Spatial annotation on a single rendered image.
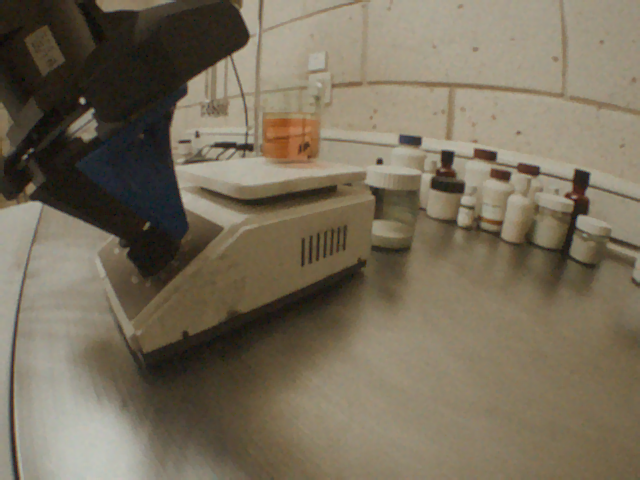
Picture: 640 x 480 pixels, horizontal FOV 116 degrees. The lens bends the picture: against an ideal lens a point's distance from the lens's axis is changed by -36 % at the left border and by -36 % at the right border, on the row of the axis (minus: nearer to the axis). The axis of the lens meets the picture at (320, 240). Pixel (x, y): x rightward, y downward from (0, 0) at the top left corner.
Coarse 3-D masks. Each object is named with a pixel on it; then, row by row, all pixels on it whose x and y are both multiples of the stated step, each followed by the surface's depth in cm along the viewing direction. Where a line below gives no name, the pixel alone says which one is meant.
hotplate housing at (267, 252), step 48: (192, 192) 23; (336, 192) 24; (240, 240) 17; (288, 240) 19; (336, 240) 23; (192, 288) 15; (240, 288) 18; (288, 288) 20; (144, 336) 14; (192, 336) 16
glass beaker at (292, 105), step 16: (272, 80) 21; (288, 80) 21; (304, 80) 21; (320, 80) 22; (272, 96) 21; (288, 96) 21; (304, 96) 21; (320, 96) 22; (272, 112) 22; (288, 112) 22; (304, 112) 22; (320, 112) 23; (272, 128) 22; (288, 128) 22; (304, 128) 22; (320, 128) 23; (272, 144) 23; (288, 144) 22; (304, 144) 23; (320, 144) 24; (272, 160) 23; (288, 160) 23; (304, 160) 23; (320, 160) 25
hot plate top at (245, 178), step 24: (192, 168) 23; (216, 168) 23; (240, 168) 23; (264, 168) 23; (288, 168) 23; (312, 168) 23; (336, 168) 24; (360, 168) 25; (240, 192) 17; (264, 192) 18; (288, 192) 19
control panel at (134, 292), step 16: (192, 224) 18; (208, 224) 17; (112, 240) 21; (192, 240) 17; (208, 240) 16; (112, 256) 19; (176, 256) 16; (192, 256) 16; (112, 272) 18; (128, 272) 17; (160, 272) 16; (176, 272) 15; (112, 288) 16; (128, 288) 16; (144, 288) 15; (160, 288) 15; (128, 304) 15; (144, 304) 14; (128, 320) 14
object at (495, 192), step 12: (492, 168) 38; (492, 180) 39; (504, 180) 37; (492, 192) 38; (504, 192) 37; (480, 204) 40; (492, 204) 38; (504, 204) 37; (480, 216) 40; (492, 216) 39; (504, 216) 38; (492, 228) 39
